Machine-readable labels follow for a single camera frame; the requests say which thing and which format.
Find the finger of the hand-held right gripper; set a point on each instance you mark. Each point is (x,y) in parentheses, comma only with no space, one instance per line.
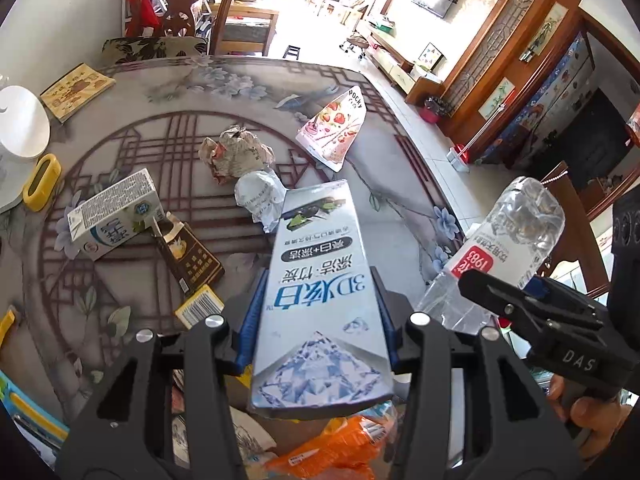
(542,287)
(495,292)

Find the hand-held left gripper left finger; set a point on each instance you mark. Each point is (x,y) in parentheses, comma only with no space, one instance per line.
(250,320)

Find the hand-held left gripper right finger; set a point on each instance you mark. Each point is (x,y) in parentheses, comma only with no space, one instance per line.
(392,340)

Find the small yellow box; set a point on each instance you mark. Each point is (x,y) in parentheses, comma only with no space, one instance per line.
(200,306)

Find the clear plastic bottle red label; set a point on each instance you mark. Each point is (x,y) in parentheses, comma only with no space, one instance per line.
(510,240)

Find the blue white toothpaste box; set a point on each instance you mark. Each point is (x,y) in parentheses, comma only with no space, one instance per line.
(320,285)

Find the newspaper ball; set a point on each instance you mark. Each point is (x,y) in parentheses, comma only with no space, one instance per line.
(235,152)

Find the white green milk carton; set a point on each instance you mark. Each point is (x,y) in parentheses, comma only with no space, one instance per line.
(112,217)

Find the person's right hand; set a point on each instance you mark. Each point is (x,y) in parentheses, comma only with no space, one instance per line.
(600,417)

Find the brown wooden chair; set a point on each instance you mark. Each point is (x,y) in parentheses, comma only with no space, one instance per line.
(582,240)

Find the brown drink carton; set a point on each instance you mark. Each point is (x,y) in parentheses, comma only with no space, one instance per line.
(192,260)

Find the crumpled white plastic wrapper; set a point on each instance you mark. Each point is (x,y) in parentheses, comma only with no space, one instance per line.
(260,197)

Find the orange plastic packet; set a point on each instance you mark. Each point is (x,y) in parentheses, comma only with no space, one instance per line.
(330,452)

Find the red flower pot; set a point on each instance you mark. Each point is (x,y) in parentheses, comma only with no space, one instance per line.
(432,111)

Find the colourful printed door curtain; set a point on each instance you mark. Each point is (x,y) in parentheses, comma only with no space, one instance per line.
(555,95)

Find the pink strawberry snack box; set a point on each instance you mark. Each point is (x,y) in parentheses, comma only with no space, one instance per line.
(332,125)

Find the blue yellow packet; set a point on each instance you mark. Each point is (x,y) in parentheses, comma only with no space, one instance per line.
(30,410)

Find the yellow stick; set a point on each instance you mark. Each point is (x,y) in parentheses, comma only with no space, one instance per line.
(7,325)

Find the small framed picture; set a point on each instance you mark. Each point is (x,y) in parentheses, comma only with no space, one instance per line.
(431,56)

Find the yellow plastic holder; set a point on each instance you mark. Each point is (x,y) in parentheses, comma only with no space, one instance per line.
(50,166)

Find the low television cabinet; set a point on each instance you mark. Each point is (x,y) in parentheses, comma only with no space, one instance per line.
(395,60)

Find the carved wooden partition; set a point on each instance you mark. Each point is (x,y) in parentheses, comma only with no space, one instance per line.
(500,35)

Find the small dark stool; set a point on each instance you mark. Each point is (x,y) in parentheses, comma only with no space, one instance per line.
(292,51)

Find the yellow patterned book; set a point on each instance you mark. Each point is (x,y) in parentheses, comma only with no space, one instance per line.
(75,91)

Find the floral chair cushion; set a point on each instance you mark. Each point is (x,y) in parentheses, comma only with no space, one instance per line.
(150,49)

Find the wooden sofa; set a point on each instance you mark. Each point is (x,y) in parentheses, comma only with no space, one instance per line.
(250,27)

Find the dark wooden dining chair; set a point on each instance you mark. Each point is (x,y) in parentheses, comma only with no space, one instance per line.
(180,15)

